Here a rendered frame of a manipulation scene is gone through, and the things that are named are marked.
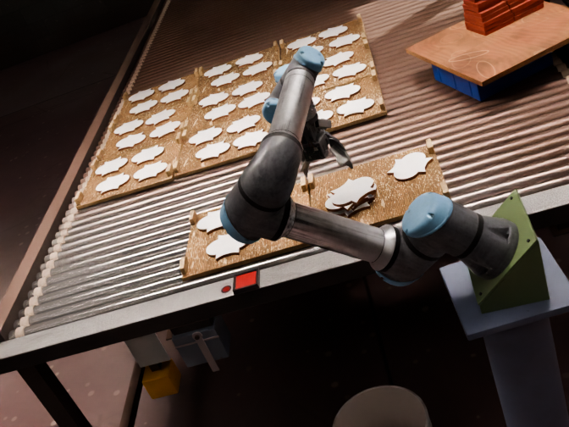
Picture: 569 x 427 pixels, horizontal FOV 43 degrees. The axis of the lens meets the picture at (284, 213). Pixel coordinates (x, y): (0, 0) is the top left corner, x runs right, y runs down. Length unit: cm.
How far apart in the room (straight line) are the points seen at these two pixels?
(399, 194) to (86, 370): 207
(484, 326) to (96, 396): 221
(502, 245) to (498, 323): 18
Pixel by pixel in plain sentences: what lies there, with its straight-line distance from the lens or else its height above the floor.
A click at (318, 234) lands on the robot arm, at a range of 167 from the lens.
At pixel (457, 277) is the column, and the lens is 192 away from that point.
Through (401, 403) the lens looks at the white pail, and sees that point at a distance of 244.
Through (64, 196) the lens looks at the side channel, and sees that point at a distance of 304.
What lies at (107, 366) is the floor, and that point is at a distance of 368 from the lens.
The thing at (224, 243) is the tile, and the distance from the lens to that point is 224.
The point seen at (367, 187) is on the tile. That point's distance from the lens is 216.
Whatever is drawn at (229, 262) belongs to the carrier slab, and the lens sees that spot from 217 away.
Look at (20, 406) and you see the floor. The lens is 382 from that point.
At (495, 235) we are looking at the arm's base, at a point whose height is 105.
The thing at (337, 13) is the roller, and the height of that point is 91.
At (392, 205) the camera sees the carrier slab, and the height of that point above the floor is 94.
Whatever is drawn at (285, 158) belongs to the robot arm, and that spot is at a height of 140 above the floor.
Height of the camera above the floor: 210
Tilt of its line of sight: 31 degrees down
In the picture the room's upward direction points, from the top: 22 degrees counter-clockwise
